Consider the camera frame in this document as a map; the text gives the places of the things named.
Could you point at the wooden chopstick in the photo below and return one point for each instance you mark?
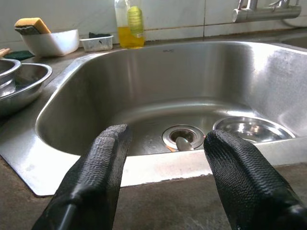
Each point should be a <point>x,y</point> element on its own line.
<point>4,50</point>

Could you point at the clear bottle yellow dish soap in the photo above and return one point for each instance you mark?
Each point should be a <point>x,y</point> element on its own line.
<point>127,37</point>

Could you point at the large steel bowl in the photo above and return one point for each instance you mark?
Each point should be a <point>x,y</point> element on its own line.
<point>30,82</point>

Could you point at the steel spoon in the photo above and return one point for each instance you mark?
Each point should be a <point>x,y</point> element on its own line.
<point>183,143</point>

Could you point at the stainless steel sink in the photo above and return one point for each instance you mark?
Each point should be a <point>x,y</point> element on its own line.
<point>144,79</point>

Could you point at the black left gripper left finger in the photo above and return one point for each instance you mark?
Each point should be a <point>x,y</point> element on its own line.
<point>96,172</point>

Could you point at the small clear plastic container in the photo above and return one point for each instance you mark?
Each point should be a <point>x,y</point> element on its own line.
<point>96,45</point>

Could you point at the yellow sponge with dark pad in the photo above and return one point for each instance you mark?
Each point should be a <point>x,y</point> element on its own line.
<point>33,25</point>

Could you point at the steel faucet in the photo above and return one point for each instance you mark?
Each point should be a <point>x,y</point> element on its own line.
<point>263,13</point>

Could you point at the green scouring pad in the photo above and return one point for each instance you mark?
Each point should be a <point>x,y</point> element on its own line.
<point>98,35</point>
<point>19,55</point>

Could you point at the round steel drain strainer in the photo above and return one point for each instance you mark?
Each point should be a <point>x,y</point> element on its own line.
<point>168,137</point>

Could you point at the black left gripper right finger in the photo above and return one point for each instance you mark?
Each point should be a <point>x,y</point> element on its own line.
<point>244,182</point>

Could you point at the white plastic bowl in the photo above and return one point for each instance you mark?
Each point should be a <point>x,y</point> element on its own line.
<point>52,44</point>

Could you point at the shallow steel dish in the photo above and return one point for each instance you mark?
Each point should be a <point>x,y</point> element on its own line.
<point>251,130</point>

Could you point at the small steel bowl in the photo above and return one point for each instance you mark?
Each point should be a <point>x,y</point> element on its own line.
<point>7,72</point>

